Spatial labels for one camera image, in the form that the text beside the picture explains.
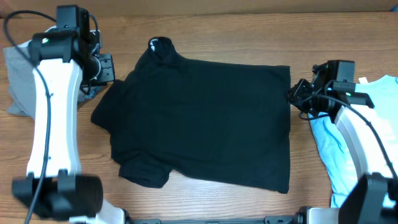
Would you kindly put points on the light blue t-shirt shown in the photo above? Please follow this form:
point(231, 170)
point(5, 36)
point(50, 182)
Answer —
point(333, 150)

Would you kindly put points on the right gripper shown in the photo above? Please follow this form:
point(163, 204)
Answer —
point(295, 96)

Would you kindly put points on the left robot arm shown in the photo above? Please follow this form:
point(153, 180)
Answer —
point(65, 61)

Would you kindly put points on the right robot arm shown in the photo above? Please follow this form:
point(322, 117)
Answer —
point(355, 129)

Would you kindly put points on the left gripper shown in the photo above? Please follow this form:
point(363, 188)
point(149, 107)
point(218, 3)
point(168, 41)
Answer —
point(109, 75)

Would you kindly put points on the black t-shirt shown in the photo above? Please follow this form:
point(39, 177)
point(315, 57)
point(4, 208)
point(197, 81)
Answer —
point(212, 121)

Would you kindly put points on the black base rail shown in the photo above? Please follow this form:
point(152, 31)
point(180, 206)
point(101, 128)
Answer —
point(285, 219)

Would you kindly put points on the folded grey shorts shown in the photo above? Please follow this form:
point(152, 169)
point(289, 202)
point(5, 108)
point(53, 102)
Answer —
point(22, 87)

